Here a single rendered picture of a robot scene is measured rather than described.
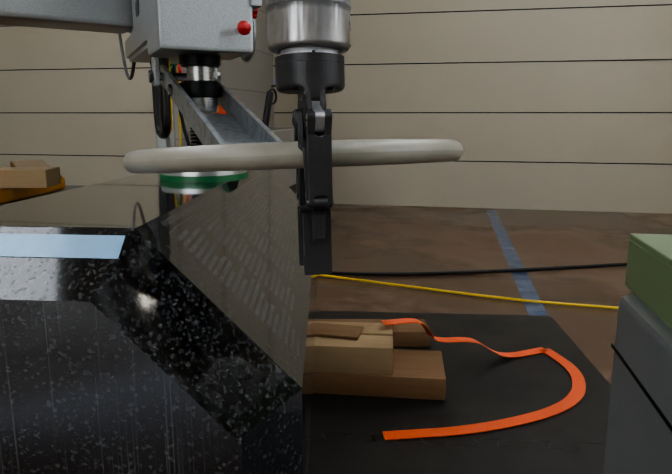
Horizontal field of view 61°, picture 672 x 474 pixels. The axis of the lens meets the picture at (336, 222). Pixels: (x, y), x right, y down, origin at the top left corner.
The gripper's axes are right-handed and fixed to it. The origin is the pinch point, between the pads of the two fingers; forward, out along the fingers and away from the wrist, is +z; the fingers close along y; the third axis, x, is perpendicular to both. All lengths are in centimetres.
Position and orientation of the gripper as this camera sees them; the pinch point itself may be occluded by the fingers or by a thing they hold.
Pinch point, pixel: (314, 240)
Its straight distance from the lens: 64.5
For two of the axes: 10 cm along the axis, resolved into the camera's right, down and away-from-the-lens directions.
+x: -9.8, 0.4, -1.7
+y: -1.7, -1.2, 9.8
